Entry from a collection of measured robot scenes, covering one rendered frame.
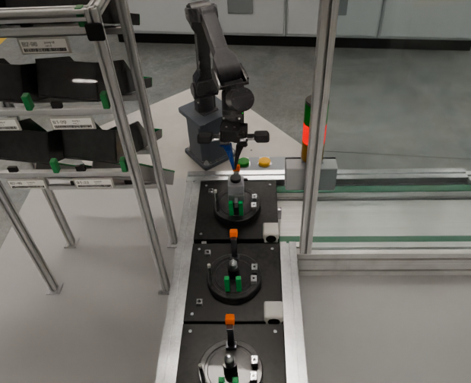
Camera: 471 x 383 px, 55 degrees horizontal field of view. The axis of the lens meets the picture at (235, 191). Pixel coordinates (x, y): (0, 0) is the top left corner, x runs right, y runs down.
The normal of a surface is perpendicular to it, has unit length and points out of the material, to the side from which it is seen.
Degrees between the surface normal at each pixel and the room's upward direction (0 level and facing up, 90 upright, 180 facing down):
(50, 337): 0
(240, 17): 90
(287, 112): 0
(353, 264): 90
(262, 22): 90
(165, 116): 0
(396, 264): 90
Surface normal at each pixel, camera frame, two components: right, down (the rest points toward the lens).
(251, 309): -0.04, -0.72
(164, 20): -0.14, 0.69
